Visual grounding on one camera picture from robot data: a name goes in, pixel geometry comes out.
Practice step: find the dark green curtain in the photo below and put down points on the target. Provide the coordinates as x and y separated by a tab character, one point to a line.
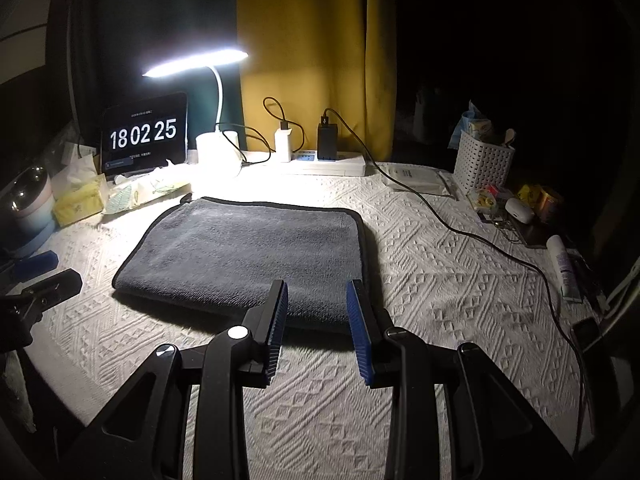
150	15

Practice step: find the blue packets in basket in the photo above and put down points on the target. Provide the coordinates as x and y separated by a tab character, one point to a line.
472	125

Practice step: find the white earbuds case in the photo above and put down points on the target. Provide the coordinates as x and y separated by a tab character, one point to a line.
520	210

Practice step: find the tablet clock display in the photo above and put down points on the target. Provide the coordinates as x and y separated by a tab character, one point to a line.
145	132

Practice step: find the white charger plug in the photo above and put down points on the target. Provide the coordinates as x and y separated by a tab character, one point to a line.
283	145

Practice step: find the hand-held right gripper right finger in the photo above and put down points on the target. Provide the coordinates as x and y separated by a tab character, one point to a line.
359	330

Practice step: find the dark phone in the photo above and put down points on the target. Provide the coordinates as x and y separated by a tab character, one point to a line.
586	335

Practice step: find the black charger plug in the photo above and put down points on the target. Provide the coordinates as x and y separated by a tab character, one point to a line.
327	142

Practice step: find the yellow tissue box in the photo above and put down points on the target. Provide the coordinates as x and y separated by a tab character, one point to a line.
77	202

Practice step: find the grey towel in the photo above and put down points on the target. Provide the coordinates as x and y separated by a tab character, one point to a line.
240	247

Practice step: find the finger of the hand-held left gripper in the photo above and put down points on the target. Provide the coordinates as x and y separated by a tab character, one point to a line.
57	286
36	264

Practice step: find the yellow can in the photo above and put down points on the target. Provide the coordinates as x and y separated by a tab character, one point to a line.
549	204

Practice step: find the white power strip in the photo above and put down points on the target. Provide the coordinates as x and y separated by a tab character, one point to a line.
347	162

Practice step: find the white plastic basket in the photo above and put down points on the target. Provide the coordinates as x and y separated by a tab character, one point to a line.
482	162

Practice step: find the cup with metal lid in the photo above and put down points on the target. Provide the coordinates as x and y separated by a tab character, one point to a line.
27	205

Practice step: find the white wet wipes pack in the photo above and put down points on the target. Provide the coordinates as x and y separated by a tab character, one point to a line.
417	177

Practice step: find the white desk lamp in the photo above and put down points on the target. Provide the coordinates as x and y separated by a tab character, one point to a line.
218	152

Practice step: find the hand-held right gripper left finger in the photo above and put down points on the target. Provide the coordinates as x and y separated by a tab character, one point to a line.
277	330

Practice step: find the white tube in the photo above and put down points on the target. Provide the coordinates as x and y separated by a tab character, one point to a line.
565	270

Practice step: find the small colourful packet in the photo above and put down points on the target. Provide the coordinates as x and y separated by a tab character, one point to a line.
487	197

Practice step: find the leaf patterned tissue pack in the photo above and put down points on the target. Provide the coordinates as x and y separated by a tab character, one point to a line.
140	192

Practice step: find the white patterned tablecloth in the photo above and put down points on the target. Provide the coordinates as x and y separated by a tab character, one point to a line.
450	290

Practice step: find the yellow curtain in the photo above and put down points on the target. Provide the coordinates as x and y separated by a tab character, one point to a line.
310	55

